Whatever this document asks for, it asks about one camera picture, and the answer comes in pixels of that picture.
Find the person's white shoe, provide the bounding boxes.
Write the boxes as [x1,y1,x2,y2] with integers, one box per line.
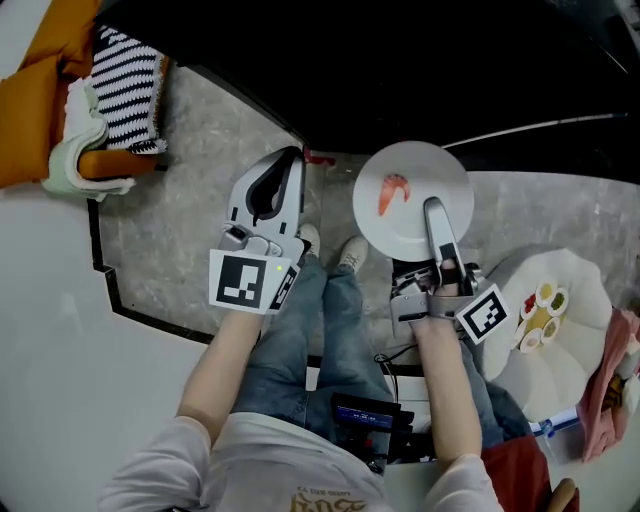
[298,223,321,259]
[337,235,370,274]

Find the white round pouf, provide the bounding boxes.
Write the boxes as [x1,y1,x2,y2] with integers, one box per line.
[482,248,614,424]

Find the person's right forearm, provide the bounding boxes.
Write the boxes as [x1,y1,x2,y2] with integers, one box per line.
[412,319,484,471]

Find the white round plate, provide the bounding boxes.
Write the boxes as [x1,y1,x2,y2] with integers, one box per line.
[352,140,475,262]

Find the white plush toy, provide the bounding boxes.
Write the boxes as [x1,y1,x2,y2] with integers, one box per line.
[617,349,640,416]

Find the person's left forearm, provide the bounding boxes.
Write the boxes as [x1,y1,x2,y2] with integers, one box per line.
[177,309,266,444]

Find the black cable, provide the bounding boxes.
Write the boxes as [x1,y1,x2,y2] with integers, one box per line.
[373,344,416,401]

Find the yellow round tray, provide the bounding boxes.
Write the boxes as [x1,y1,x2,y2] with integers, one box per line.
[524,299,556,336]

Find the orange sofa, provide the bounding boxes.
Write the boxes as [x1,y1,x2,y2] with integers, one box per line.
[0,0,174,190]

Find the orange cushion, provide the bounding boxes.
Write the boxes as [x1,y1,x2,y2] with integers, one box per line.
[22,0,101,76]
[0,54,69,190]

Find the black white striped blanket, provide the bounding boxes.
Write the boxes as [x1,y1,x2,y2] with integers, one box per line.
[89,25,169,155]

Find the person's right hand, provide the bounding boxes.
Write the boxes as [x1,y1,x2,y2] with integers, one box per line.
[437,257,462,297]

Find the person's blue jeans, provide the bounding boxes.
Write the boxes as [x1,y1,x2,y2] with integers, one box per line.
[232,254,396,446]

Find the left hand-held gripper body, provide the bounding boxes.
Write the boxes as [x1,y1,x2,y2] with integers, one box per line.
[208,221,305,316]

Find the white blue printed packet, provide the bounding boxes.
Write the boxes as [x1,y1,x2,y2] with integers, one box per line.
[529,407,584,464]

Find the black screen device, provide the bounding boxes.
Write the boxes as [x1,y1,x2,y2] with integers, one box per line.
[329,392,416,474]

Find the pink armchair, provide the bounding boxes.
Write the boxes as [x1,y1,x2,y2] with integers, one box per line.
[579,307,640,464]

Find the person's left white shoe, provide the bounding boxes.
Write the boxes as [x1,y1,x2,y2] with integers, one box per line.
[298,223,321,259]

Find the person's white shirt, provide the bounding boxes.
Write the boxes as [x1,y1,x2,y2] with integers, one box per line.
[97,412,506,512]

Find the orange shrimp food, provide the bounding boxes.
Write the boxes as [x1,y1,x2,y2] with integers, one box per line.
[378,173,412,217]

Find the person's right white shoe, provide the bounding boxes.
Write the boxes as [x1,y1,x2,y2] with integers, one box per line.
[337,235,370,274]

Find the cluster of small food dishes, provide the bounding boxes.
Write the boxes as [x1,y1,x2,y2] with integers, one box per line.
[514,281,570,354]

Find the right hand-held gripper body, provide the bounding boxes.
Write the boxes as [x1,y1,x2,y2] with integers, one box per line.
[389,259,510,346]

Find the pale green white blanket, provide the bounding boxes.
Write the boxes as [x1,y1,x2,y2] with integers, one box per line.
[42,77,137,204]

